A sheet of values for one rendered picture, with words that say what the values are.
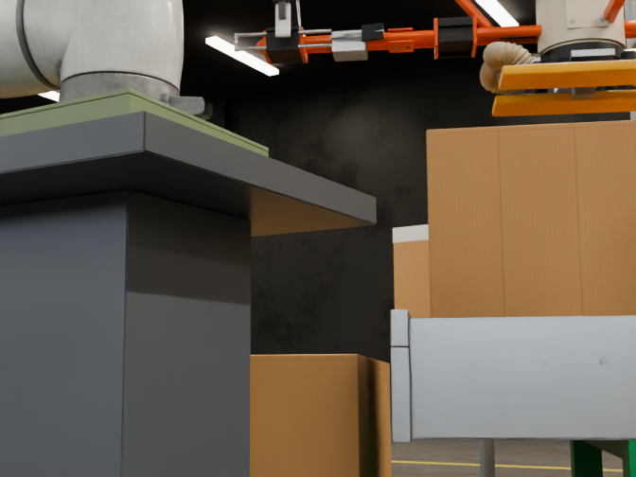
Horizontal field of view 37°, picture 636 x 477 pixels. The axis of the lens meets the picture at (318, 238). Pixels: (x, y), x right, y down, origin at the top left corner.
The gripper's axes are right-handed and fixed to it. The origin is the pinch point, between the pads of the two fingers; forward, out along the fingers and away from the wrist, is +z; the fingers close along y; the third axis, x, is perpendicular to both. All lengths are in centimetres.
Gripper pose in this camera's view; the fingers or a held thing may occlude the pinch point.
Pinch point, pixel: (288, 44)
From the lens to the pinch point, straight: 201.4
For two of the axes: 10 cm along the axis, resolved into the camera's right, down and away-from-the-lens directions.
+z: 0.1, 9.9, -1.5
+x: -9.9, 0.2, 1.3
